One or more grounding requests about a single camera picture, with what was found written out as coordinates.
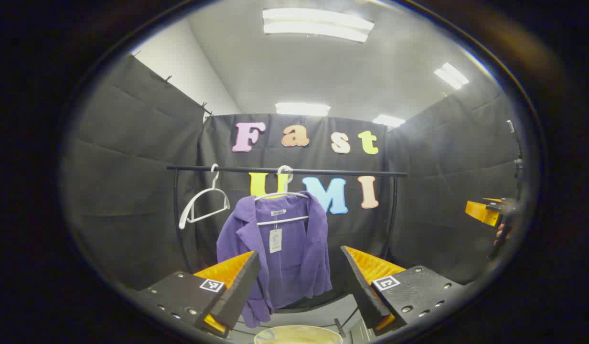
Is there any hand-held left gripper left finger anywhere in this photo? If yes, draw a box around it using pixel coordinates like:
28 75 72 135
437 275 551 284
132 251 261 339

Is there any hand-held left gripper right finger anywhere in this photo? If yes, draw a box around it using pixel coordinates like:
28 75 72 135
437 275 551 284
341 246 467 336

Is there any purple ribbed jacket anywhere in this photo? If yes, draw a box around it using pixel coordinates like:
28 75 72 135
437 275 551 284
216 191 333 329

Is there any beige laundry hamper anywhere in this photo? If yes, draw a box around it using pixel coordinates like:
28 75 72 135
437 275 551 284
254 325 343 344

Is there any white clothes hanger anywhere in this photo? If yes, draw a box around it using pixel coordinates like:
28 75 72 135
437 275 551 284
179 164 231 230
254 165 310 226

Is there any black clothes rack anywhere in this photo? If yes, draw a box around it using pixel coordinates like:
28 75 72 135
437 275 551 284
166 165 408 337

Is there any ceiling light panel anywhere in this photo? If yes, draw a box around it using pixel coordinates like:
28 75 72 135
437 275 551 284
275 102 331 117
262 7 375 43
434 62 470 90
372 114 406 129

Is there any black backdrop cloth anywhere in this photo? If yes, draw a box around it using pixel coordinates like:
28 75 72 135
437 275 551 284
60 53 529 297

